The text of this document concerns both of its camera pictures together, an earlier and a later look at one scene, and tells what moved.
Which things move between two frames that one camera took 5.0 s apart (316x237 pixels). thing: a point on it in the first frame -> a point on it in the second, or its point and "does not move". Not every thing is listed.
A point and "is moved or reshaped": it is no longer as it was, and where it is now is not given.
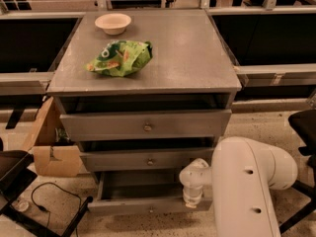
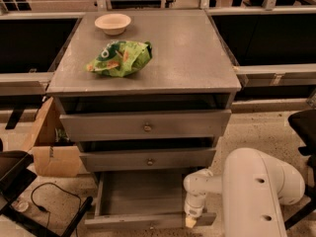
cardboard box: (54, 153) does not move
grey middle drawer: (143, 159) does not move
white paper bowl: (114, 24) does not move
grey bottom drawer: (121, 193) is moved or reshaped
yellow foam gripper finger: (191, 205) -> (190, 222)
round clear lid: (21, 205) does not move
